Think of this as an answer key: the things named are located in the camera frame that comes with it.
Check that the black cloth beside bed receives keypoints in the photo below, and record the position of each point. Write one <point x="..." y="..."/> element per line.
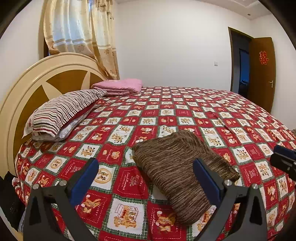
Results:
<point x="11" y="204"/>

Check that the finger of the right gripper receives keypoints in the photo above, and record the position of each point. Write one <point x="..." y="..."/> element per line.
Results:
<point x="285" y="160"/>

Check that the brown knitted sweater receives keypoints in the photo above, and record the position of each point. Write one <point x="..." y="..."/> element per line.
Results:
<point x="168" y="162"/>

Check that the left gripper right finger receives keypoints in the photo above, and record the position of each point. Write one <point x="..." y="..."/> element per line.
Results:
<point x="250" y="222"/>

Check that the red double-happiness door decal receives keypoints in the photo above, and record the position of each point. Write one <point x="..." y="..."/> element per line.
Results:
<point x="263" y="58"/>

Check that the cream round headboard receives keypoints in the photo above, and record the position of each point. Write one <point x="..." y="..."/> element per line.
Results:
<point x="48" y="78"/>

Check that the dark door frame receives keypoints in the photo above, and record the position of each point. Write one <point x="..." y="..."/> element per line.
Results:
<point x="240" y="61"/>

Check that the red patchwork bear bedspread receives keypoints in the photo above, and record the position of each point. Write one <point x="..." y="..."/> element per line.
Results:
<point x="121" y="204"/>

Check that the brown wooden door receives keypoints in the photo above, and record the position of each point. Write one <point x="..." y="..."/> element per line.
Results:
<point x="260" y="91"/>

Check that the pink folded blanket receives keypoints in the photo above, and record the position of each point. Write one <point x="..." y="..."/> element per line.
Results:
<point x="122" y="87"/>

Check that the beige patterned curtain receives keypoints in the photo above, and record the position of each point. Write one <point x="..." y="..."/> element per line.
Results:
<point x="84" y="27"/>

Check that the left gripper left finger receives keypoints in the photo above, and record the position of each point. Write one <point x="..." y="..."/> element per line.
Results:
<point x="40" y="222"/>

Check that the striped pillow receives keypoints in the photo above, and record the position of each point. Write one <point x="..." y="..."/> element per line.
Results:
<point x="54" y="114"/>

